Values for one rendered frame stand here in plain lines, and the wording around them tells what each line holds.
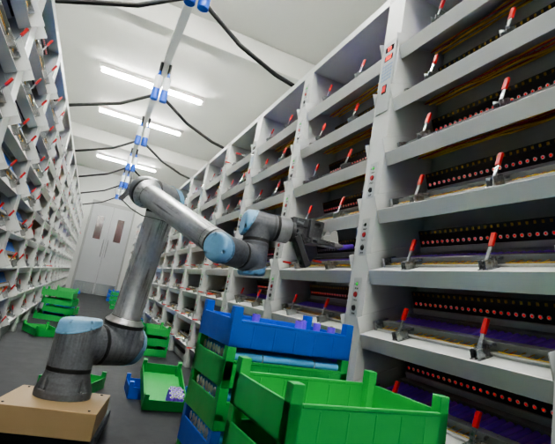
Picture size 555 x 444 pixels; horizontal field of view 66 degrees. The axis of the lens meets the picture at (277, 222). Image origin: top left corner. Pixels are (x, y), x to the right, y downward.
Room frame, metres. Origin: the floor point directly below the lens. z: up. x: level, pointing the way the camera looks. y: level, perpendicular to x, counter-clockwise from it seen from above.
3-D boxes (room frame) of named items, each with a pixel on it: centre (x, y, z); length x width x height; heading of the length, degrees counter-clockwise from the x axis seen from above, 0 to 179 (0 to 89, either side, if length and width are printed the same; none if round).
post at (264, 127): (2.73, 0.14, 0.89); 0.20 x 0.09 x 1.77; 112
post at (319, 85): (2.08, -0.12, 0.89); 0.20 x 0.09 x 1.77; 112
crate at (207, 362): (1.04, -0.04, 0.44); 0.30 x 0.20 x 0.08; 116
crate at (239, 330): (1.04, -0.04, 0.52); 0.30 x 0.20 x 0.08; 116
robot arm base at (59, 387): (1.62, 0.64, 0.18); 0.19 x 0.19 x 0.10
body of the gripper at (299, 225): (1.49, -0.10, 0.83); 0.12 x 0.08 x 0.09; 110
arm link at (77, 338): (1.64, 0.64, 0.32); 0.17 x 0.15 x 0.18; 143
